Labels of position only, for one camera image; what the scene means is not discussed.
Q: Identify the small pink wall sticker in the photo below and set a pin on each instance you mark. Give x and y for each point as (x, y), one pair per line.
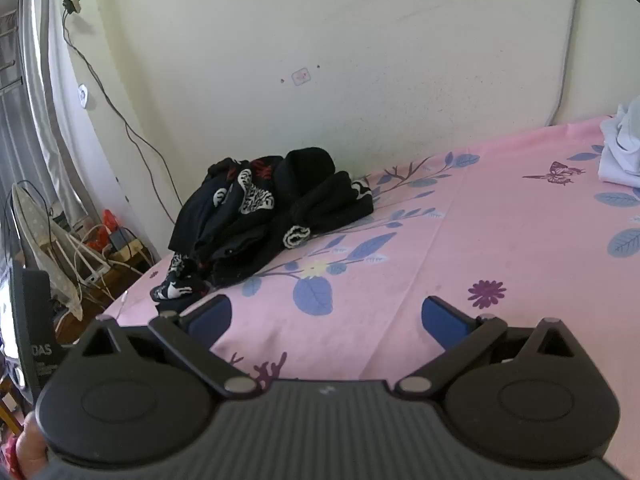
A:
(301, 76)

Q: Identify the white cloth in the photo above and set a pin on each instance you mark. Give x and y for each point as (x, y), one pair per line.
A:
(620, 152)

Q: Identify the pink floral bedsheet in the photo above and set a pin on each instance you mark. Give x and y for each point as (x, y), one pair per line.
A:
(400, 240)

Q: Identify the white wall hook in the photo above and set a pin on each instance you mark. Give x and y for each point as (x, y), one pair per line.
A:
(82, 95)

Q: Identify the white ironing board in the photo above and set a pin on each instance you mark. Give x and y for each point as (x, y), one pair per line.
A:
(45, 250)

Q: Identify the black reindeer pattern sweater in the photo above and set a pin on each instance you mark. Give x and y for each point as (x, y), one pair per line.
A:
(235, 210)

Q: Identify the grey curtain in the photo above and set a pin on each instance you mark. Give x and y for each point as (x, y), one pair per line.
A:
(45, 110)

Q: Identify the red plastic object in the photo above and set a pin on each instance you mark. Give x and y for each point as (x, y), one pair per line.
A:
(109, 220)

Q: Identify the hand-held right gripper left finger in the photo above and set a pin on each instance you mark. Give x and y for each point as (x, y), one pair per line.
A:
(212, 316)

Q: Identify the person's left hand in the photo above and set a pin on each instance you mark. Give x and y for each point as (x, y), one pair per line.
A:
(32, 442)

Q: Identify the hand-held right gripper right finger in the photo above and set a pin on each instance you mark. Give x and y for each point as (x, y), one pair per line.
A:
(442, 317)

